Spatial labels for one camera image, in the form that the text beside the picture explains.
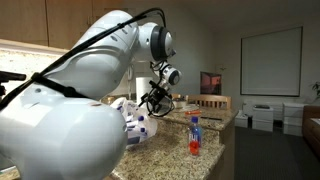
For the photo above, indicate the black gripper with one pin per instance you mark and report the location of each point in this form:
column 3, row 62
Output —
column 157, row 99

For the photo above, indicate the flat black device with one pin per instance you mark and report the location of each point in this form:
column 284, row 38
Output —
column 261, row 106

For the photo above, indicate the flat translucent dish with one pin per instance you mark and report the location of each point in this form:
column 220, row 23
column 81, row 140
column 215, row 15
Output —
column 191, row 107

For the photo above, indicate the wall whiteboard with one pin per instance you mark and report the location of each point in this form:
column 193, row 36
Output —
column 271, row 61

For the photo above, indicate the small orange item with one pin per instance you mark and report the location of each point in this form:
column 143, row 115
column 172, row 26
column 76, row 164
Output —
column 193, row 112

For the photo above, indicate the translucent plastic shopping bag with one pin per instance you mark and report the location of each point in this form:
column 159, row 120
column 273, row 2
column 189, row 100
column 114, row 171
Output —
column 150, row 128

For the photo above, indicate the black bracket bar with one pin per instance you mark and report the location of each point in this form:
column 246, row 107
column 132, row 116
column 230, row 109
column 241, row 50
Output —
column 11, row 76

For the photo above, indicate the green house plant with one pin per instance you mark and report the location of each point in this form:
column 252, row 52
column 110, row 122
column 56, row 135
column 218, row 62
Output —
column 316, row 88

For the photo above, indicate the white wall phone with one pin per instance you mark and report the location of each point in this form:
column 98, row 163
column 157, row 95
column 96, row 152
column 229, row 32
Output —
column 130, row 72

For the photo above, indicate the white drawer unit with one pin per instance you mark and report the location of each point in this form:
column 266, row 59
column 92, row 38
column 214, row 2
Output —
column 293, row 116

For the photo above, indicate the white round bowl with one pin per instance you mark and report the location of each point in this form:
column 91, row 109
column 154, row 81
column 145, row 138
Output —
column 180, row 104

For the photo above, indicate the small white storage box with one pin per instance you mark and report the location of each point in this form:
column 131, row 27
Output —
column 241, row 120

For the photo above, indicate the dark framed reddish picture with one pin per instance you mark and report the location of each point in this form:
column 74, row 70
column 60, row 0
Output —
column 210, row 83

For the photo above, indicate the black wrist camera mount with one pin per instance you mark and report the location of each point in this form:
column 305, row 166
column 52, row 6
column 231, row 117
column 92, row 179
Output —
column 159, row 86

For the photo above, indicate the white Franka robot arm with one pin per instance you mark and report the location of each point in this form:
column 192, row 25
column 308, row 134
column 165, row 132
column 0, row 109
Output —
column 66, row 140

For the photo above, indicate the wooden wall cabinet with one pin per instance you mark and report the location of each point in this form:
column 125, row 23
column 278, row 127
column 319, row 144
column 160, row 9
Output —
column 23, row 20

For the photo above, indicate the wooden dining chair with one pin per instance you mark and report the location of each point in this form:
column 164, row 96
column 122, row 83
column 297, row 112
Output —
column 208, row 100
column 177, row 96

